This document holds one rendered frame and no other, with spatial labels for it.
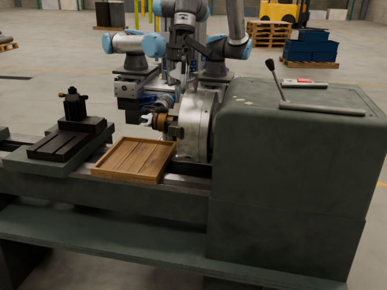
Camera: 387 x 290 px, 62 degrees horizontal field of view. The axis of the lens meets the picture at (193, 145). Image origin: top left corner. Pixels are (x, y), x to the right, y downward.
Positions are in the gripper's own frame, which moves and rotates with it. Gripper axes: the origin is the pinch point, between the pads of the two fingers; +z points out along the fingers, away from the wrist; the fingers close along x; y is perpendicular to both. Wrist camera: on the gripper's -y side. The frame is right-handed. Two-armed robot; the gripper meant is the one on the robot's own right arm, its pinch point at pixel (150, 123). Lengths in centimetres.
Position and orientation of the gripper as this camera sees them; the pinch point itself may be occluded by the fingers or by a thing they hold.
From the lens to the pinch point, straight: 144.5
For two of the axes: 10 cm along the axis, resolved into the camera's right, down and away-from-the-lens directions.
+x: 0.3, -9.0, -4.4
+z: -2.0, 4.2, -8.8
